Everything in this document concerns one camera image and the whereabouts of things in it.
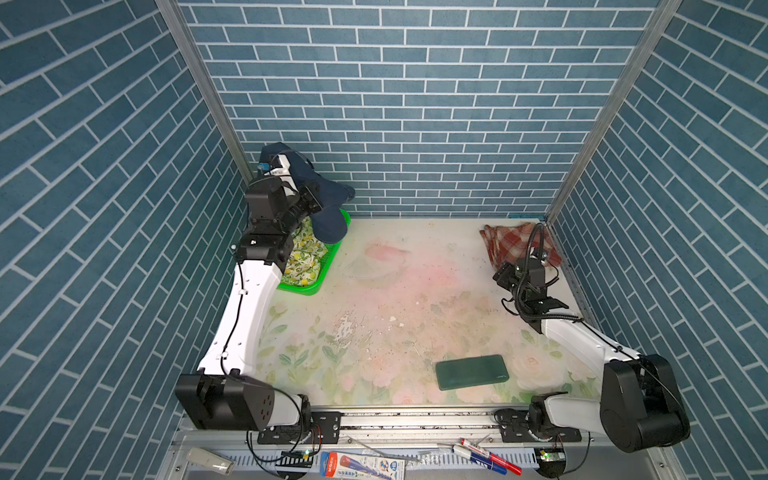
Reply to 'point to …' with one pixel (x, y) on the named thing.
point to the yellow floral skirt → (305, 260)
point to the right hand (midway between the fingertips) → (506, 264)
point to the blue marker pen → (483, 460)
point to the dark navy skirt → (329, 223)
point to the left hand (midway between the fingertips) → (322, 181)
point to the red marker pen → (491, 457)
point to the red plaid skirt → (504, 244)
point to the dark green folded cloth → (471, 371)
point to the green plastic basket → (314, 287)
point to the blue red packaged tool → (337, 465)
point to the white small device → (209, 460)
